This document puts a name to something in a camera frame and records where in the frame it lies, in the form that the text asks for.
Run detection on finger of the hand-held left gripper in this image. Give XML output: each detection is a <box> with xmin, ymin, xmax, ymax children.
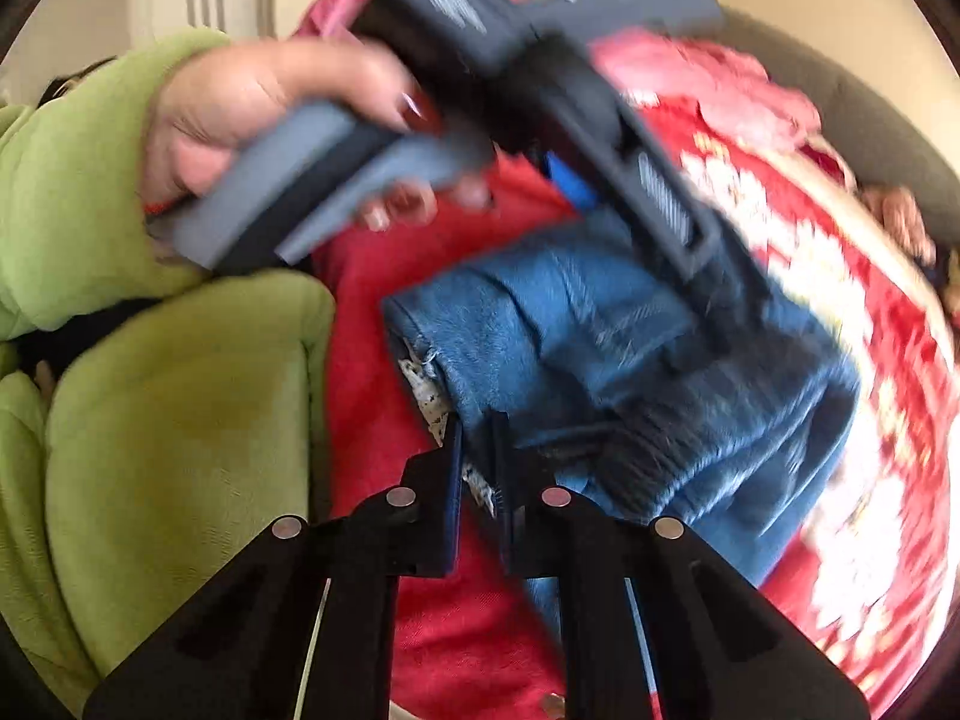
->
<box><xmin>544</xmin><ymin>154</ymin><xmax>601</xmax><ymax>215</ymax></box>
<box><xmin>596</xmin><ymin>109</ymin><xmax>773</xmax><ymax>365</ymax></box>

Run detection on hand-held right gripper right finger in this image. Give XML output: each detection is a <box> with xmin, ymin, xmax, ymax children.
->
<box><xmin>490</xmin><ymin>412</ymin><xmax>871</xmax><ymax>720</ymax></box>

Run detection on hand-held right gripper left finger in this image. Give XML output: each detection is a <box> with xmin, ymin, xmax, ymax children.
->
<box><xmin>82</xmin><ymin>416</ymin><xmax>464</xmax><ymax>720</ymax></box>

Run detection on blue denim pants lace hem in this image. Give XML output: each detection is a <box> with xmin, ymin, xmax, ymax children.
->
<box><xmin>382</xmin><ymin>206</ymin><xmax>863</xmax><ymax>586</ymax></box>

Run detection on green fleece pants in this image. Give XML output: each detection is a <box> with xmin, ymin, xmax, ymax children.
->
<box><xmin>0</xmin><ymin>270</ymin><xmax>338</xmax><ymax>717</ymax></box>

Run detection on person's left hand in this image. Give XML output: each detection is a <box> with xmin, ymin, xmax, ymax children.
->
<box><xmin>142</xmin><ymin>37</ymin><xmax>497</xmax><ymax>233</ymax></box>

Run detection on red floral blanket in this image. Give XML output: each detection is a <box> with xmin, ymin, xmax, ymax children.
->
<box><xmin>292</xmin><ymin>0</ymin><xmax>960</xmax><ymax>720</ymax></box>

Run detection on pink fluffy cloth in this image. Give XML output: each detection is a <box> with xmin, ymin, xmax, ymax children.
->
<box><xmin>862</xmin><ymin>186</ymin><xmax>940</xmax><ymax>265</ymax></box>

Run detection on grey-green headboard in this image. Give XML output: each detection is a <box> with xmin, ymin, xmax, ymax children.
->
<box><xmin>720</xmin><ymin>7</ymin><xmax>960</xmax><ymax>256</ymax></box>

